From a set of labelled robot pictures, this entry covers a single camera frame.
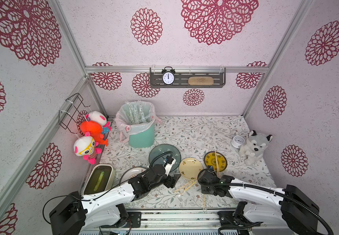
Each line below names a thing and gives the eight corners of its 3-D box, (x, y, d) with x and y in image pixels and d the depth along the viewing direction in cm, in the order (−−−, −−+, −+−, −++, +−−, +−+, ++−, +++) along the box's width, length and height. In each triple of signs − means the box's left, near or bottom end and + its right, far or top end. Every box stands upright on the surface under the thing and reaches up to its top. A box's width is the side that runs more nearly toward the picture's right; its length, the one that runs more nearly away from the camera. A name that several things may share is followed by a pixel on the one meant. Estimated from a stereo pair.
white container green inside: (88, 195, 83) (83, 191, 78) (97, 169, 93) (92, 164, 88) (111, 195, 83) (107, 191, 78) (117, 169, 93) (114, 164, 88)
